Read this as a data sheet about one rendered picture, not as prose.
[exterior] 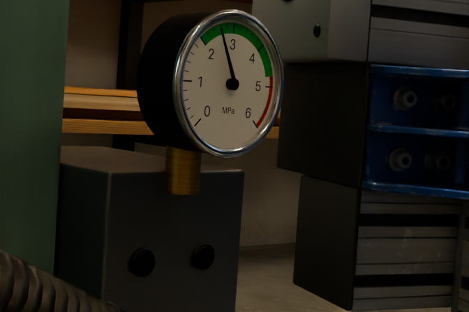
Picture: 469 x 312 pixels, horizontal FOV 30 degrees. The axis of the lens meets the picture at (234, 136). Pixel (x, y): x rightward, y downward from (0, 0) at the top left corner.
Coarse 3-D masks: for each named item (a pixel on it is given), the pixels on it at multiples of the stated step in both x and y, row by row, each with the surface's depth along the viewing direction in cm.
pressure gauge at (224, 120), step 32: (160, 32) 37; (192, 32) 35; (224, 32) 37; (256, 32) 38; (160, 64) 36; (192, 64) 36; (224, 64) 37; (256, 64) 38; (160, 96) 36; (192, 96) 36; (224, 96) 37; (256, 96) 38; (160, 128) 37; (192, 128) 36; (224, 128) 37; (256, 128) 38; (192, 160) 39; (192, 192) 39
